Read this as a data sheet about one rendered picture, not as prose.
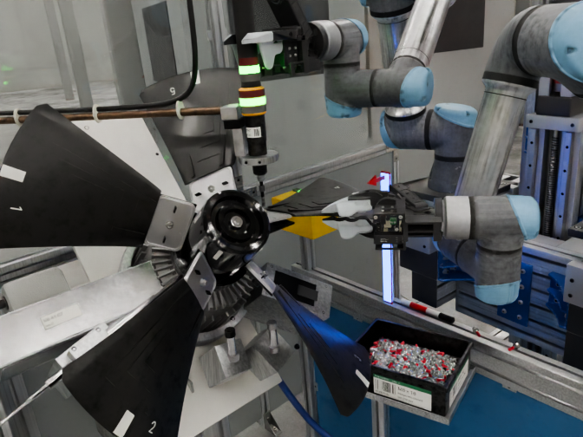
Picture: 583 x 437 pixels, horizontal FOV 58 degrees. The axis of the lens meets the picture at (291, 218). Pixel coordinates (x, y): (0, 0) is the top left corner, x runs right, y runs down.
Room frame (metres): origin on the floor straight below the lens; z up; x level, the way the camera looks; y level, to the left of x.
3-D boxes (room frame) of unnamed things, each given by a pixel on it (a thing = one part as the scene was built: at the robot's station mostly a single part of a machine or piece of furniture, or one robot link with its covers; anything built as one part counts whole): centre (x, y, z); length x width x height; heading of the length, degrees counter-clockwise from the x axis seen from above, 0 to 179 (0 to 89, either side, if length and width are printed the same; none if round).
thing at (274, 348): (0.87, 0.05, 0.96); 0.02 x 0.02 x 0.06
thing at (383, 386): (0.91, -0.21, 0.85); 0.22 x 0.17 x 0.07; 55
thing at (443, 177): (1.46, -0.48, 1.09); 0.15 x 0.15 x 0.10
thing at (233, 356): (0.82, 0.13, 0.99); 0.02 x 0.02 x 0.06
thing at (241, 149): (0.91, 0.06, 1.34); 0.09 x 0.07 x 0.10; 75
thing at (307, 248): (1.37, -0.04, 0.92); 0.03 x 0.03 x 0.12; 40
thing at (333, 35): (1.07, -0.08, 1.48); 0.08 x 0.05 x 0.08; 50
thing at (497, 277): (0.85, -0.35, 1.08); 0.11 x 0.08 x 0.11; 12
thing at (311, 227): (1.37, -0.04, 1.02); 0.16 x 0.10 x 0.11; 40
